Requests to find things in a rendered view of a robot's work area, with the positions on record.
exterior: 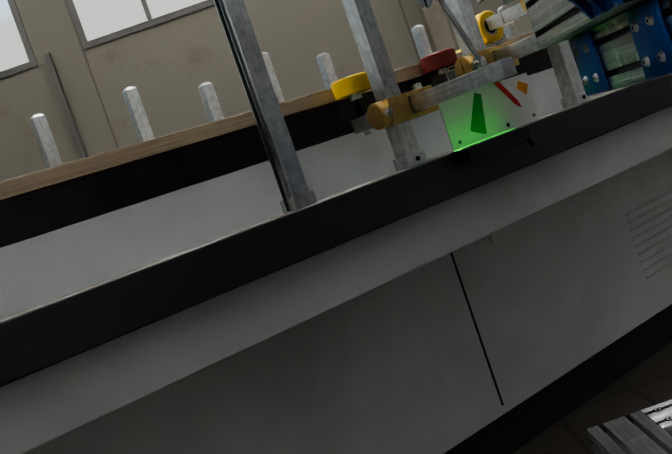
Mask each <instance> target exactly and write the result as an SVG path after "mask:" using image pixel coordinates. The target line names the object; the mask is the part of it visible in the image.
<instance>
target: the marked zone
mask: <svg viewBox="0 0 672 454"><path fill-rule="evenodd" d="M471 131H472V132H476V133H481V134H487V131H486V125H485V118H484V111H483V104H482V97H481V94H477V93H474V99H473V109H472V120H471Z"/></svg>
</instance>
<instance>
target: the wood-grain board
mask: <svg viewBox="0 0 672 454"><path fill-rule="evenodd" d="M534 34H535V33H534V31H533V32H529V33H525V34H522V35H518V36H515V37H511V38H508V39H504V40H502V41H503V44H505V43H508V42H513V43H515V42H518V41H520V40H522V39H525V38H527V37H530V36H532V35H534ZM394 74H395V77H396V80H397V83H401V82H404V81H408V80H411V79H415V78H418V77H421V76H425V75H428V74H424V73H423V70H422V67H421V64H420V63H419V64H416V65H412V66H409V67H405V68H402V69H398V70H394ZM337 101H340V100H336V99H335V96H334V93H333V91H332V88H331V89H327V90H324V91H320V92H317V93H313V94H310V95H306V96H302V97H299V98H295V99H292V100H288V101H285V102H281V103H279V105H280V108H281V111H282V114H283V117H286V116H289V115H293V114H296V113H299V112H303V111H306V110H310V109H313V108H316V107H320V106H323V105H327V104H330V103H333V102H337ZM255 125H257V124H256V121H255V118H254V116H253V113H252V111H249V112H246V113H242V114H239V115H235V116H232V117H228V118H225V119H221V120H218V121H214V122H210V123H207V124H203V125H200V126H196V127H193V128H189V129H186V130H182V131H179V132H175V133H171V134H168V135H164V136H161V137H157V138H154V139H150V140H147V141H143V142H140V143H136V144H133V145H129V146H125V147H122V148H118V149H115V150H111V151H108V152H104V153H101V154H97V155H94V156H90V157H87V158H83V159H79V160H76V161H72V162H69V163H65V164H62V165H58V166H55V167H51V168H48V169H44V170H41V171H37V172H33V173H30V174H26V175H23V176H19V177H16V178H12V179H9V180H5V181H2V182H0V201H1V200H5V199H8V198H11V197H15V196H18V195H21V194H25V193H28V192H32V191H35V190H38V189H42V188H45V187H49V186H52V185H55V184H59V183H62V182H66V181H69V180H72V179H76V178H79V177H82V176H86V175H89V174H93V173H96V172H99V171H103V170H106V169H110V168H113V167H116V166H120V165H123V164H127V163H130V162H133V161H137V160H140V159H143V158H147V157H150V156H154V155H157V154H160V153H164V152H167V151H171V150H174V149H177V148H181V147H184V146H188V145H191V144H194V143H198V142H201V141H204V140H208V139H211V138H215V137H218V136H221V135H225V134H228V133H232V132H235V131H238V130H242V129H245V128H249V127H252V126H255Z"/></svg>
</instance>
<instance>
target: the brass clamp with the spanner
mask: <svg viewBox="0 0 672 454"><path fill-rule="evenodd" d="M511 44H513V42H508V43H505V44H501V45H498V46H494V47H491V48H487V49H484V50H480V51H477V52H478V54H479V55H480V56H484V57H485V58H486V60H487V65H489V64H491V63H494V62H496V59H495V56H494V53H493V52H494V51H497V50H499V49H501V48H504V47H506V46H508V45H511ZM473 59H475V58H474V57H473V55H472V54H469V55H467V56H463V57H460V58H458V59H457V61H456V63H455V72H456V75H457V77H460V76H462V75H464V74H467V73H469V72H472V71H474V70H475V69H474V68H473V65H472V61H473Z"/></svg>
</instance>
